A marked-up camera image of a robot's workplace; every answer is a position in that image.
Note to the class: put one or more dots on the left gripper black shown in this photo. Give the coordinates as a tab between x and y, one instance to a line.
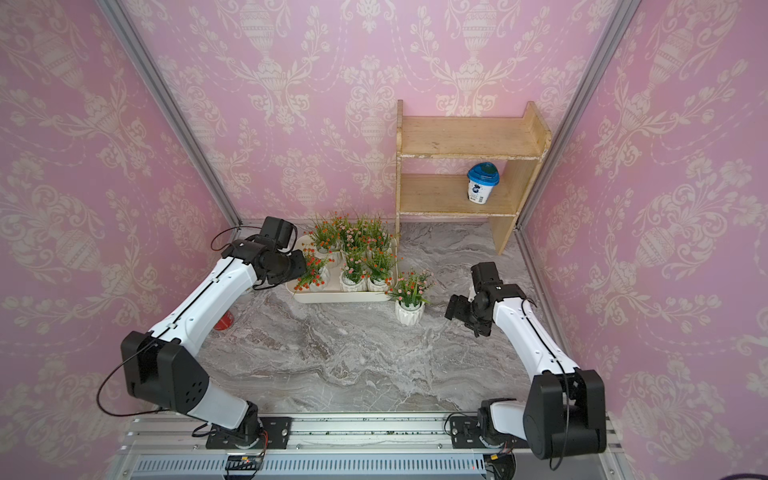
301	267

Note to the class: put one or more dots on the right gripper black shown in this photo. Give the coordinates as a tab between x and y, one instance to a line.
457	309

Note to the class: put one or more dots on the red flower pot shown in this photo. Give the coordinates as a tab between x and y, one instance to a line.
317	274

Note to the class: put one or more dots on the orange flower pot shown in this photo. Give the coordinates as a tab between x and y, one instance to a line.
380	265
324	239

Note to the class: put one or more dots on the pink flower pot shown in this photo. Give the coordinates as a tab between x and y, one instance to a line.
408	291
353	271
352	233

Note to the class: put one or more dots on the potted plant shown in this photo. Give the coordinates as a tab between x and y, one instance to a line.
377	234

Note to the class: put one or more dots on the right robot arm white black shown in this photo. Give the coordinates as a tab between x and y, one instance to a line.
564	414

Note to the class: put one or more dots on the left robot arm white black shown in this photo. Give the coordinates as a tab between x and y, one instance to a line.
161	366

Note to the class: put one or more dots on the white plastic storage box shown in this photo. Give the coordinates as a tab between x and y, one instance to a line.
337	290

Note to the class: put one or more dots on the red soda can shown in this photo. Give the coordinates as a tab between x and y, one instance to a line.
225	322

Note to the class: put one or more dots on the blue lidded white cup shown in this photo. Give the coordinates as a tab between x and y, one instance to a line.
482	179

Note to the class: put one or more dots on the wooden two-tier shelf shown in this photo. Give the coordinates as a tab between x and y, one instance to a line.
434	155

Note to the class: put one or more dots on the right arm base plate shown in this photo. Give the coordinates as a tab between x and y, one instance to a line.
465	433

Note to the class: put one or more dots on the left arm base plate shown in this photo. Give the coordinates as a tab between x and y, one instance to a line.
275	434

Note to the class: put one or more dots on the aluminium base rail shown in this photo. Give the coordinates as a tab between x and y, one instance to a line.
345	446

